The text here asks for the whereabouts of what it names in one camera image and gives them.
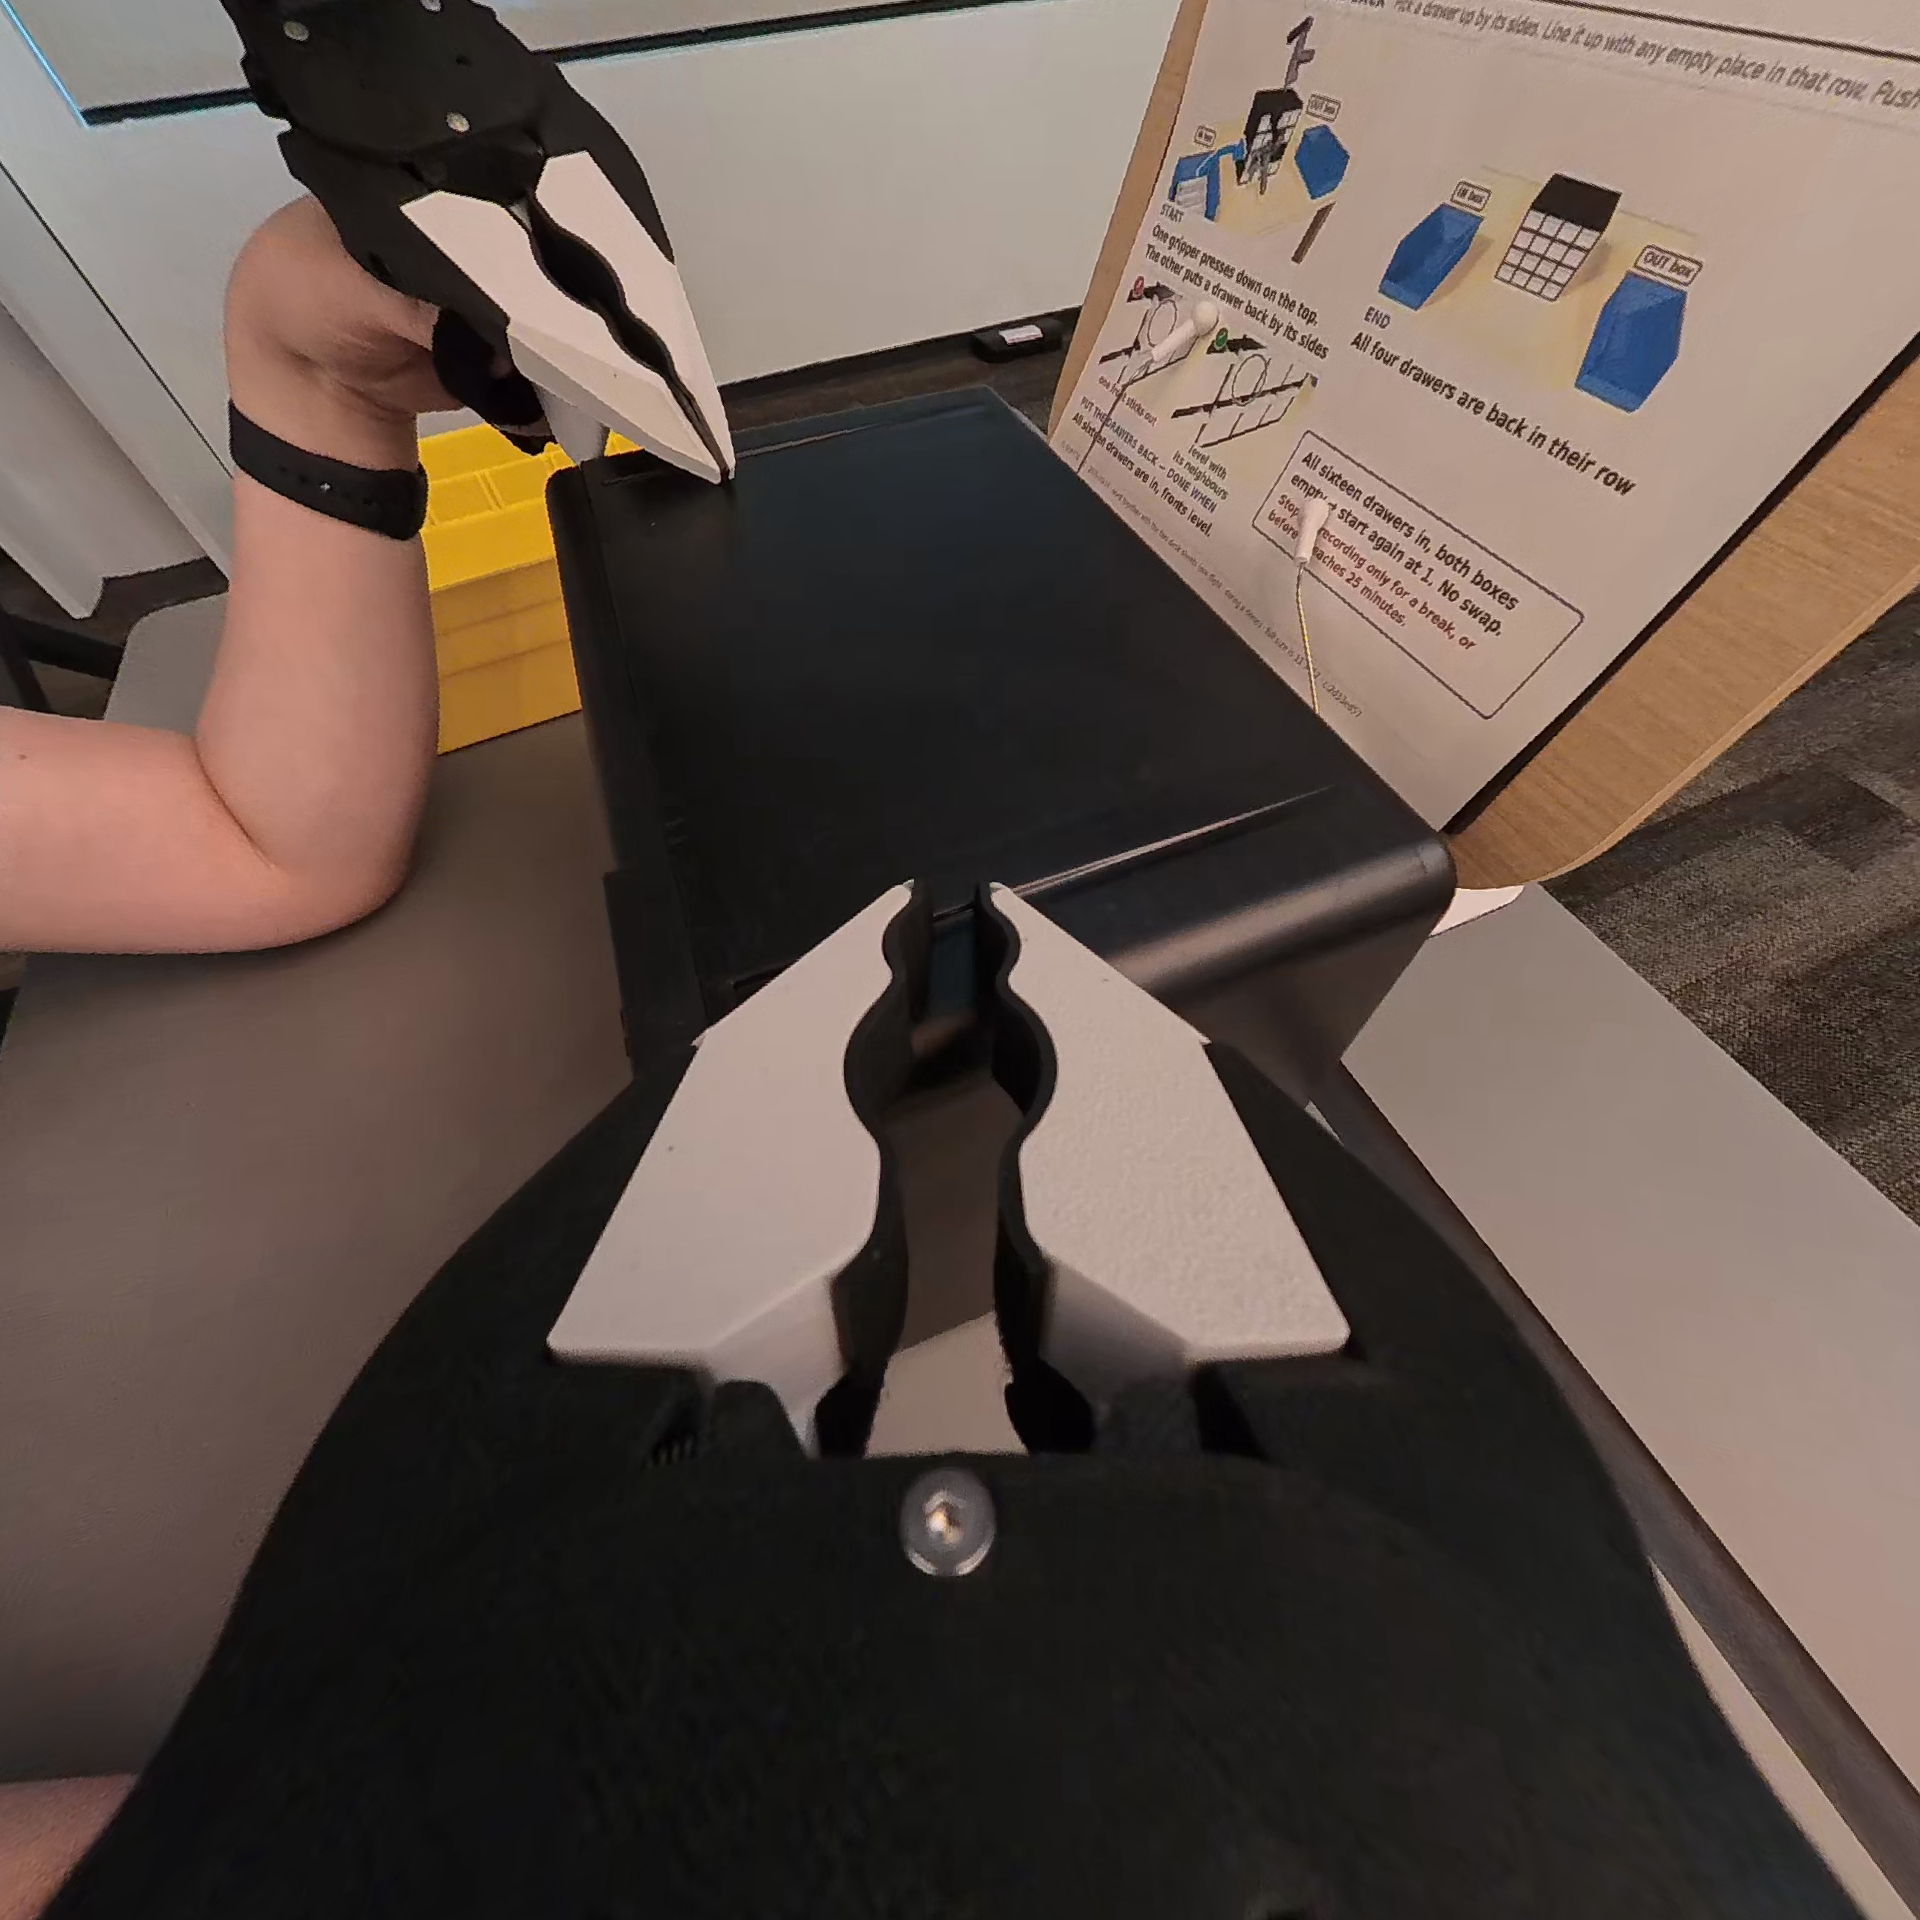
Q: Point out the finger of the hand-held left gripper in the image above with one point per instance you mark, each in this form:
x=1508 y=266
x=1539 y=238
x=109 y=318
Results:
x=645 y=284
x=523 y=300

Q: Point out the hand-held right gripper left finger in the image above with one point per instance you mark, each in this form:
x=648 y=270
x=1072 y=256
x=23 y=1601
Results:
x=721 y=1201

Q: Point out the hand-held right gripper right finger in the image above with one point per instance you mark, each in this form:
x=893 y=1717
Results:
x=1169 y=1201

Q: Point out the black drawer cabinet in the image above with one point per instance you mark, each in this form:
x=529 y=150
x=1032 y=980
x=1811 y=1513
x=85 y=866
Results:
x=929 y=676

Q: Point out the person's left forearm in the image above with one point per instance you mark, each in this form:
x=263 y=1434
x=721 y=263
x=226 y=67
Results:
x=285 y=721

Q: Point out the person's left hand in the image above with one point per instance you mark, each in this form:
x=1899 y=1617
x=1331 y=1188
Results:
x=315 y=344

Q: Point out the black wristband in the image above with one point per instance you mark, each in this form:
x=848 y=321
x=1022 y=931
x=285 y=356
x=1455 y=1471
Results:
x=338 y=486

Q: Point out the yellow plastic bin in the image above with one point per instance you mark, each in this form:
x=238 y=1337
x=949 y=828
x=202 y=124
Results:
x=496 y=601

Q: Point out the small black device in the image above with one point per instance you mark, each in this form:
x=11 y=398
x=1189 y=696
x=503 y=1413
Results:
x=1022 y=337

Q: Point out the instruction sheet on board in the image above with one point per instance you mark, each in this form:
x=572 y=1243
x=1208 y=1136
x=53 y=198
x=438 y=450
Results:
x=1696 y=721

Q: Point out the printed instruction sheet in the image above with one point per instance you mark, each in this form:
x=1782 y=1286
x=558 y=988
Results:
x=1501 y=450

